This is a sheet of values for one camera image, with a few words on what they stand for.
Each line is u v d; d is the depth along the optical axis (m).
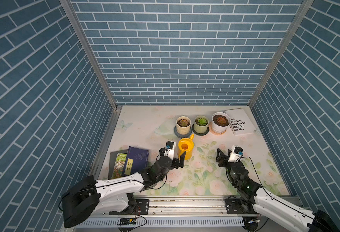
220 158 0.73
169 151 0.67
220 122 0.99
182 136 1.00
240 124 1.05
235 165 0.65
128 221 0.72
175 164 0.70
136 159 0.84
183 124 0.99
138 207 0.73
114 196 0.48
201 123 1.00
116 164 0.81
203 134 1.02
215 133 1.02
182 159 0.71
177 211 0.74
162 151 0.74
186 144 0.85
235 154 0.69
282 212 0.51
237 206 0.71
